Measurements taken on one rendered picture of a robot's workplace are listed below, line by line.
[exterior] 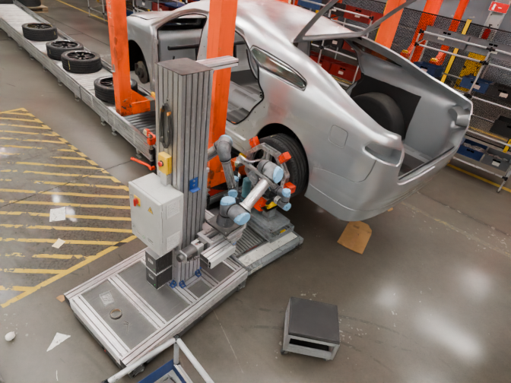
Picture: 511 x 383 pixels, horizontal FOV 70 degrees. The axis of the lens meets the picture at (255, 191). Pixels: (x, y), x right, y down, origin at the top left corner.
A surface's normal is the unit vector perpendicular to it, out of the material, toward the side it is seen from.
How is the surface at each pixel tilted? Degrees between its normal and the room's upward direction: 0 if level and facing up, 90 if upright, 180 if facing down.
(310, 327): 0
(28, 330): 0
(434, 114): 90
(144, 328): 0
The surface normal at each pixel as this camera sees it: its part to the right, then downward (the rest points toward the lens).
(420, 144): -0.73, 0.31
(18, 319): 0.14, -0.81
